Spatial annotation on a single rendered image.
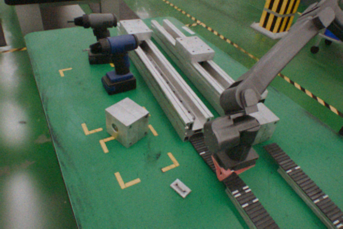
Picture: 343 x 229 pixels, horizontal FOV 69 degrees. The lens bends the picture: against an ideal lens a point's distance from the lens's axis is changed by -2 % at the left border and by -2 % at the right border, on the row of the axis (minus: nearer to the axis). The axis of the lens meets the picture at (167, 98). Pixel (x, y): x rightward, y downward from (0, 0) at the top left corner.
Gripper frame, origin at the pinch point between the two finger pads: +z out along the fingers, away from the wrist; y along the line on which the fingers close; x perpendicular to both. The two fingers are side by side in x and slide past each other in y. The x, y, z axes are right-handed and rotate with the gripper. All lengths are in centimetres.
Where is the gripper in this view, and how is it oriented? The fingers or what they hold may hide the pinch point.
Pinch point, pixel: (227, 174)
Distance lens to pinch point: 74.9
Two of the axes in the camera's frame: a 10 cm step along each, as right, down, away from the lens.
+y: -9.1, 1.7, -3.7
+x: 4.0, 5.9, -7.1
